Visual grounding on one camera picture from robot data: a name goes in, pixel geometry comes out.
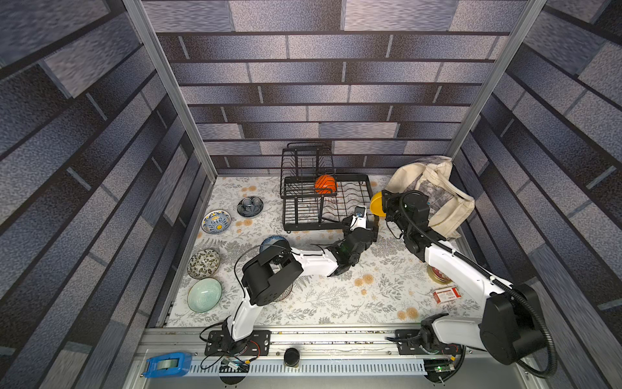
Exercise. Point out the floral patterned table mat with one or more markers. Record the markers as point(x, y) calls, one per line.
point(388, 286)

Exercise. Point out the red gold round tin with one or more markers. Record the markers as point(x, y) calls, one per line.
point(437, 276)

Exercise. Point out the blue floral ceramic bowl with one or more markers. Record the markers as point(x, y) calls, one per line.
point(274, 241)

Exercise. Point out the white lattice pattern bowl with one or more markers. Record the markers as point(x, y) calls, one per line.
point(285, 293)

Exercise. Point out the yellow plastic bowl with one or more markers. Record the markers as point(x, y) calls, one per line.
point(376, 206)

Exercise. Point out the green circuit board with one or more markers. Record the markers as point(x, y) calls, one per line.
point(436, 368)

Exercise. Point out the pale green ceramic bowl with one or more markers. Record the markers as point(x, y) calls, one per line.
point(204, 295)

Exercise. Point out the small red white box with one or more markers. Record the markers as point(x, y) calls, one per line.
point(446, 295)

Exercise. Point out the dark grey-blue ceramic bowl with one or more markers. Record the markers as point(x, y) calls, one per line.
point(250, 207)

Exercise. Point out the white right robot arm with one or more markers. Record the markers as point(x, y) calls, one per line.
point(512, 328)

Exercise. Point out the black round knob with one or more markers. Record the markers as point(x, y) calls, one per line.
point(292, 357)

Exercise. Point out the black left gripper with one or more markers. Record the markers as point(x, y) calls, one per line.
point(373, 234)

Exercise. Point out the black speckled ceramic bowl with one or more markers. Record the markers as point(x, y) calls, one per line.
point(203, 264)

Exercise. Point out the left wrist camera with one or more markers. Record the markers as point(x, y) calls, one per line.
point(359, 218)

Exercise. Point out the beige canvas tote bag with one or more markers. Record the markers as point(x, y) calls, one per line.
point(449, 206)

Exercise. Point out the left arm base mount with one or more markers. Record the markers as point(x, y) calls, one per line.
point(257, 344)

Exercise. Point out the orange plastic bowl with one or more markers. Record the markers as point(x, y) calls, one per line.
point(325, 185)

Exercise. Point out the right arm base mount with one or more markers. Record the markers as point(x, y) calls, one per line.
point(407, 344)

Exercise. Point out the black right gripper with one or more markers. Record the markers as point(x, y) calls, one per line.
point(389, 204)

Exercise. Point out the black wire dish rack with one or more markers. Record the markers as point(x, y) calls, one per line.
point(315, 195)

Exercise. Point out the white slotted cable duct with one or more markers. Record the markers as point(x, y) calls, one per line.
point(312, 368)

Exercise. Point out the blue tape dispenser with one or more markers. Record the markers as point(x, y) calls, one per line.
point(168, 365)

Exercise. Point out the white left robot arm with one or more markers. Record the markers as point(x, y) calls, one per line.
point(267, 275)

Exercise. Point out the blue yellow patterned bowl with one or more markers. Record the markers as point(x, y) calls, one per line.
point(216, 222)

